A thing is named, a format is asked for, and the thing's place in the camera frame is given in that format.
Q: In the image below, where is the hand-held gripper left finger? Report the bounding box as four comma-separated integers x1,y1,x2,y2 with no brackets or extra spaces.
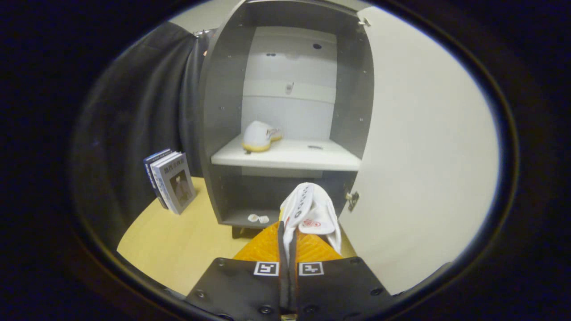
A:
185,221,290,321

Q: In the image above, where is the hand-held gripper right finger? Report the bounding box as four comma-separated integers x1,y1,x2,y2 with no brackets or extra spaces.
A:
290,231,394,321

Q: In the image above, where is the white sneaker shoe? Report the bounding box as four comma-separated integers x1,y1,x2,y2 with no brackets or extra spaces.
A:
280,182,343,264
241,120,284,153

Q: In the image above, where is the white shoe cabinet door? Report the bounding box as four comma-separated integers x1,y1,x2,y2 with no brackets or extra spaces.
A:
338,5,500,296

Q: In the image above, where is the grey shoe cabinet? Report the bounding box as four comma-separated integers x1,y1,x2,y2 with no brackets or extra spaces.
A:
196,0,375,239

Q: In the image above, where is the grey cover book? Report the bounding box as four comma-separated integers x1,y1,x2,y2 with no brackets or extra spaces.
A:
152,152,197,215

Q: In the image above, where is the blue cover book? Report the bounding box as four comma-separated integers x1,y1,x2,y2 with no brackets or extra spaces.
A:
143,148,174,210

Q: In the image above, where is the black backdrop cloth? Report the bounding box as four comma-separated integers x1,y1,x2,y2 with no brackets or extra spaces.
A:
71,21,211,250

